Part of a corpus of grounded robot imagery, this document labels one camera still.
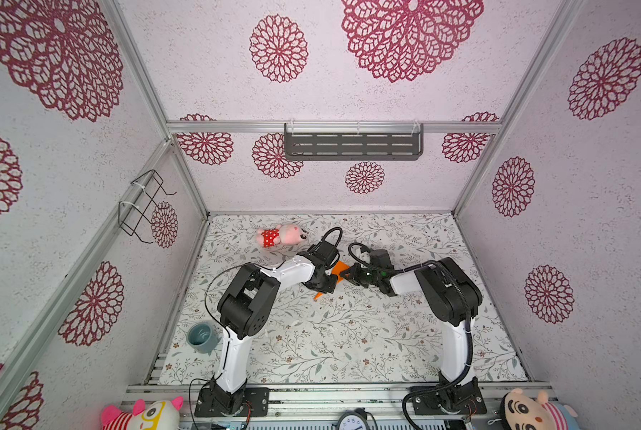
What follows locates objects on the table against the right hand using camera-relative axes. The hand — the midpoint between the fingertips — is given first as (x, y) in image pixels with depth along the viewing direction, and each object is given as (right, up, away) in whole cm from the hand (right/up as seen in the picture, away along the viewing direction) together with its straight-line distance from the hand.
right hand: (340, 270), depth 100 cm
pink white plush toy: (-48, -32, -34) cm, 67 cm away
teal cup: (-44, -19, -17) cm, 51 cm away
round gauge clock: (+1, -35, -32) cm, 47 cm away
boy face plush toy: (+42, -31, -34) cm, 62 cm away
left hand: (-5, -7, -3) cm, 10 cm away
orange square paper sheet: (-1, 0, +1) cm, 2 cm away
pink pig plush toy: (-20, +14, +4) cm, 25 cm away
